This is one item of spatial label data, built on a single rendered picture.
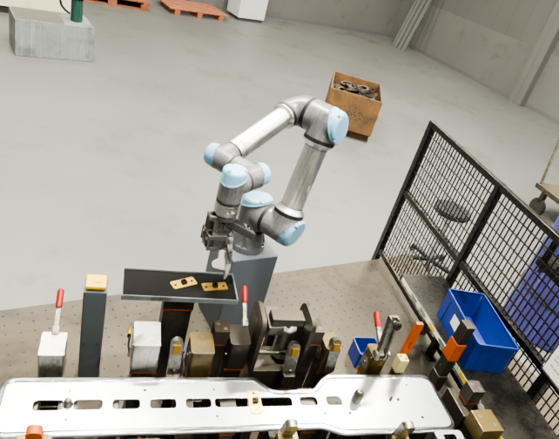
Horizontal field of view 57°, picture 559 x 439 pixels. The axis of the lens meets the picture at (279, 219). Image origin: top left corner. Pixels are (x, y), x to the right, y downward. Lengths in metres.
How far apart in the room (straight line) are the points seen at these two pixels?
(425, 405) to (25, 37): 6.24
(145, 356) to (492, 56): 11.74
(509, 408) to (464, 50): 11.68
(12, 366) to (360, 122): 5.31
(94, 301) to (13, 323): 0.58
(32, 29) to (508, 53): 9.29
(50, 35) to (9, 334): 5.33
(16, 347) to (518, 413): 1.79
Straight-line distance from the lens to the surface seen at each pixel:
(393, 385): 1.90
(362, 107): 6.58
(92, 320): 1.79
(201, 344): 1.67
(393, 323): 1.80
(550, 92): 11.88
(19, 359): 2.12
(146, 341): 1.61
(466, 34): 13.34
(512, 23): 12.66
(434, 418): 1.88
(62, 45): 7.21
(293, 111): 1.83
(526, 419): 2.05
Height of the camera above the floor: 2.27
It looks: 30 degrees down
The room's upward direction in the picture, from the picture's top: 16 degrees clockwise
